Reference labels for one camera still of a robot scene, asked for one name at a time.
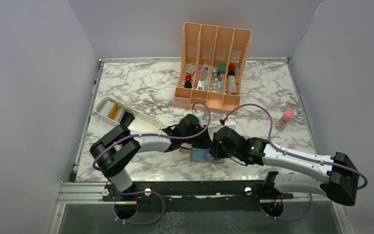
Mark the peach desk organizer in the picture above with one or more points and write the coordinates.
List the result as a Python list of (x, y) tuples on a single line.
[(204, 48)]

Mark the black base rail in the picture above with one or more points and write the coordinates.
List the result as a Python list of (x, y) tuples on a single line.
[(193, 196)]

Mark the red black stamp right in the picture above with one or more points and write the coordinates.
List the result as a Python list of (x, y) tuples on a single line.
[(231, 70)]

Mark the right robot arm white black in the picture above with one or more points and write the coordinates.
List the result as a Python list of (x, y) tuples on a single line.
[(331, 176)]

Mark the red black stamp left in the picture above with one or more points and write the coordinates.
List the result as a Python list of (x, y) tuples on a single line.
[(188, 83)]

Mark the brown leather card holder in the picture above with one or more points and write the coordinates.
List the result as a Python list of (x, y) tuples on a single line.
[(201, 156)]

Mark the white plastic tray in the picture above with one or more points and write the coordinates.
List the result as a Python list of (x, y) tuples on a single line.
[(142, 122)]

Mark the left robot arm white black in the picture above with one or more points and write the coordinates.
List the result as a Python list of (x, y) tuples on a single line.
[(116, 149)]

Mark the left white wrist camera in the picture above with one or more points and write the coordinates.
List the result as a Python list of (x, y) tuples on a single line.
[(202, 117)]

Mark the stack of cards in tray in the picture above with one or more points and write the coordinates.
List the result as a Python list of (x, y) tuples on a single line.
[(117, 114)]

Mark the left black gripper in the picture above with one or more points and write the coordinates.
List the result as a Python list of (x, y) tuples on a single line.
[(205, 142)]

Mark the green cap bottle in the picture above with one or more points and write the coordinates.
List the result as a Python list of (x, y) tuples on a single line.
[(221, 68)]

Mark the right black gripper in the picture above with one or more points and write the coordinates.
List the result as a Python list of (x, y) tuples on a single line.
[(215, 150)]

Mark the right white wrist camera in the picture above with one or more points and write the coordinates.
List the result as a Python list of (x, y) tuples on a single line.
[(229, 122)]

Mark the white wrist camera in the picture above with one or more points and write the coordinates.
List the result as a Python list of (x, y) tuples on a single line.
[(229, 122), (202, 117)]

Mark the pink cap small bottle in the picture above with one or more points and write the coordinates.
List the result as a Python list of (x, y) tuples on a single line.
[(286, 117)]

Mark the red black stamp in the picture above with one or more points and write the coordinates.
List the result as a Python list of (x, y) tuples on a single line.
[(188, 83), (231, 70)]

